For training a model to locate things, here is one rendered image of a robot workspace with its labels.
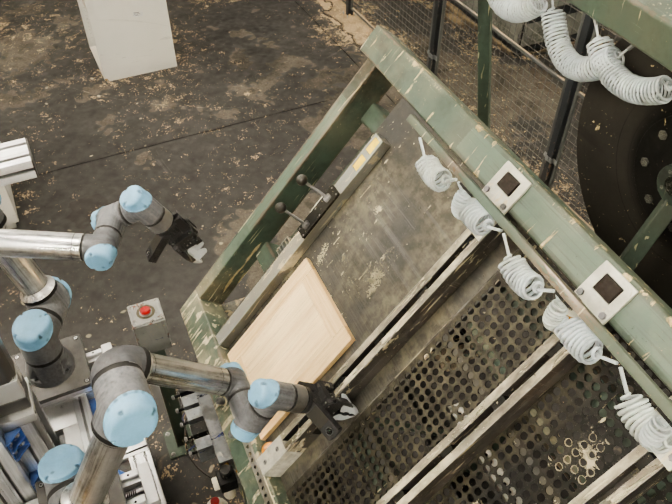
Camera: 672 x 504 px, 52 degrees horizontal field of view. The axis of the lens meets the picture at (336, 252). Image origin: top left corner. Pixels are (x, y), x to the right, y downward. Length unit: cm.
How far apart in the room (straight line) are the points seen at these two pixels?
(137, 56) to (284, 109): 128
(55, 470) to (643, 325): 144
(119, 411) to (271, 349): 89
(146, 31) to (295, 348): 391
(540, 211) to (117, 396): 104
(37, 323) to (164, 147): 292
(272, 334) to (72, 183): 279
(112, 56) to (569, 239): 463
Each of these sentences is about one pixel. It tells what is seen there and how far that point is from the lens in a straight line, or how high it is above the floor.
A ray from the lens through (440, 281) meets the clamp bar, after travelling 184.
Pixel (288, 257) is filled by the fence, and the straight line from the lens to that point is 234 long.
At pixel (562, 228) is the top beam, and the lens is 165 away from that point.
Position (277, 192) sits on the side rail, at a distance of 247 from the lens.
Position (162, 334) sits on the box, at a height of 85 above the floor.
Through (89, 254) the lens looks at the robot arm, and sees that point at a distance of 193.
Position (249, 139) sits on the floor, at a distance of 502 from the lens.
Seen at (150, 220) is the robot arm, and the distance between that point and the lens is 200.
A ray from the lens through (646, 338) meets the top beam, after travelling 152.
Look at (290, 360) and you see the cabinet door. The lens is 227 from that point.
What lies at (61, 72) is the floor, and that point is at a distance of 613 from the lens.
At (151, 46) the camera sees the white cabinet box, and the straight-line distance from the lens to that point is 583.
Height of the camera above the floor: 291
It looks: 45 degrees down
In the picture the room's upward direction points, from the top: 1 degrees clockwise
